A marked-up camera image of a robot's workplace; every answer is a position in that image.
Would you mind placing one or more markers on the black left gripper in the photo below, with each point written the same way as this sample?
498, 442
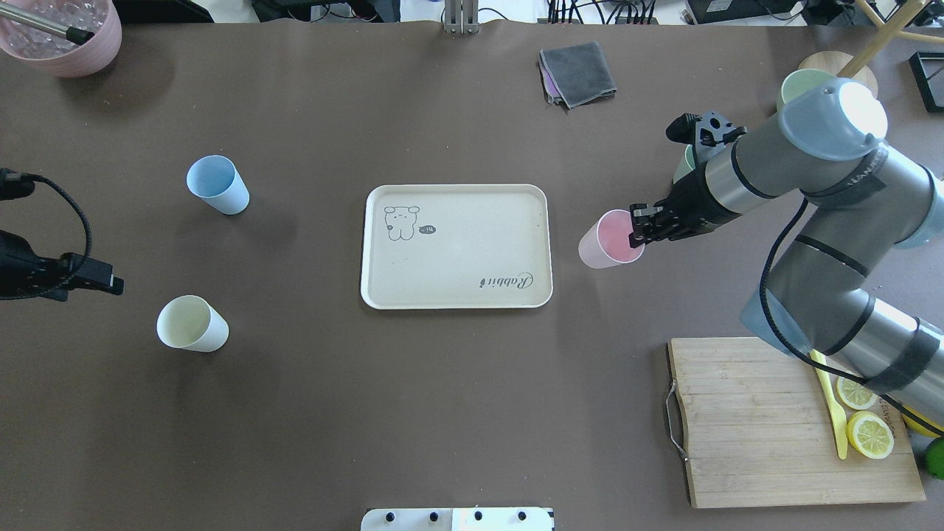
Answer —
16, 265

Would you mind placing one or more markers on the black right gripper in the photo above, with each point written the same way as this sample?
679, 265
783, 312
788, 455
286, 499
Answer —
692, 206

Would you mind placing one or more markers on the pink plastic cup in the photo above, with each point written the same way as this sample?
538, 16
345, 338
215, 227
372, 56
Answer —
608, 243

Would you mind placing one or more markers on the cream white plastic cup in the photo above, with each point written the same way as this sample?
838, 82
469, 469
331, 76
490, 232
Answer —
190, 323

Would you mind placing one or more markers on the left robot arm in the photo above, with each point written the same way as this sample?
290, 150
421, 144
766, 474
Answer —
62, 295

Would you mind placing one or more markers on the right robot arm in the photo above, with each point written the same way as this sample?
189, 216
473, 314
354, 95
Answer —
830, 144

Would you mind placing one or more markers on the cream rabbit serving tray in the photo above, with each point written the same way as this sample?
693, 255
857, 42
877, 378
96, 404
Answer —
456, 246

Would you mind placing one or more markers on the black mirror tray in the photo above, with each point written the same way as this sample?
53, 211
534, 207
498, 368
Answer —
927, 70

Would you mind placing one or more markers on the green plastic cup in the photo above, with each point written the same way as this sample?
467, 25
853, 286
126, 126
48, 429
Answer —
686, 164

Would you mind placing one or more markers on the light blue plastic cup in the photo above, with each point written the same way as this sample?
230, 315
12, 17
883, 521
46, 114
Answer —
217, 182

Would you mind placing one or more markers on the grey folded cloth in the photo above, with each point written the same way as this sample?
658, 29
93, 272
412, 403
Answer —
575, 75

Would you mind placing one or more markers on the green plastic bowl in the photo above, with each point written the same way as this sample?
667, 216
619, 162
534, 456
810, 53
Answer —
798, 83

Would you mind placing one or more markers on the pink bowl with ice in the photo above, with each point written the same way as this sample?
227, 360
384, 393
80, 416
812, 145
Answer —
58, 56

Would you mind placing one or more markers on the wooden cutting board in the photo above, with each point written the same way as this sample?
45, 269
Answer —
757, 432

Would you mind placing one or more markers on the wooden cup stand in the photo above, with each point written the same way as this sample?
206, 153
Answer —
856, 67

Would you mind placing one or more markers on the lemon half upper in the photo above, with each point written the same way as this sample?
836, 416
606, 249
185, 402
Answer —
854, 395

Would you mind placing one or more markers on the lemon half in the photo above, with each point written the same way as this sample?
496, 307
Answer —
854, 395
870, 435

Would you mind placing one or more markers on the yellow plastic knife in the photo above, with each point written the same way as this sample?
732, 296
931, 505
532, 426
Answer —
837, 415

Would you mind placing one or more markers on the lemon half lower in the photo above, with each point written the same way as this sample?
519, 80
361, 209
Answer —
870, 435

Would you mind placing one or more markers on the green lime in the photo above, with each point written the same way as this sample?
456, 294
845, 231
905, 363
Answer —
933, 458

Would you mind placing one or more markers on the aluminium frame post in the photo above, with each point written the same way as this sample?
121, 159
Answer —
461, 17

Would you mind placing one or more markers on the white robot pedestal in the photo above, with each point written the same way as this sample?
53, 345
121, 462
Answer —
459, 518

